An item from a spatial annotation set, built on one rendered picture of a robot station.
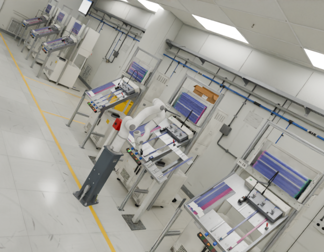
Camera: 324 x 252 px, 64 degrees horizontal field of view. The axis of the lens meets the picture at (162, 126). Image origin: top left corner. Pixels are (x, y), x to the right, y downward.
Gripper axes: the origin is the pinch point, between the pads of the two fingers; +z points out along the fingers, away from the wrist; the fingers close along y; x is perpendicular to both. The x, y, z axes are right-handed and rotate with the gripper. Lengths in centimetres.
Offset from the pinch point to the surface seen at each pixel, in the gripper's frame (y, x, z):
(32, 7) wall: -871, 55, -14
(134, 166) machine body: -34, 4, 55
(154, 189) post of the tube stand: 37.0, -4.0, 29.6
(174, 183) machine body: 10, 43, 78
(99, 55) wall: -608, 174, 112
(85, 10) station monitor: -479, 121, -61
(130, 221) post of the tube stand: 35, -41, 65
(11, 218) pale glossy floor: 29, -142, -23
